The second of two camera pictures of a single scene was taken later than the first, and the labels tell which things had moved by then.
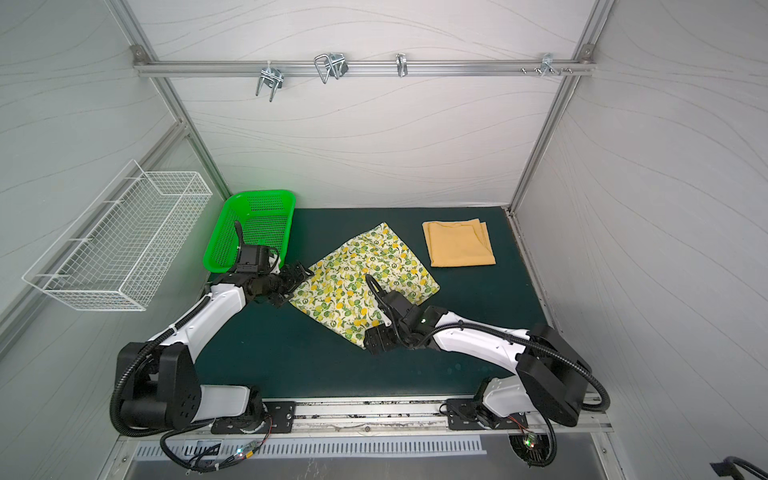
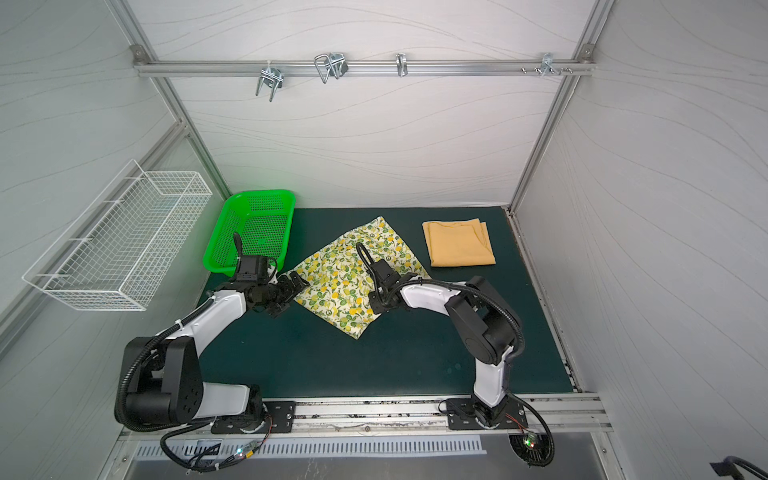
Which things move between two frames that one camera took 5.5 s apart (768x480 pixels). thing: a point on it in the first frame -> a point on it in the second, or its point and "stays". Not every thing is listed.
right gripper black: (385, 327) -> (377, 294)
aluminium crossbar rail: (334, 67) stays
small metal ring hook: (402, 66) stays
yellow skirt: (459, 243) stays
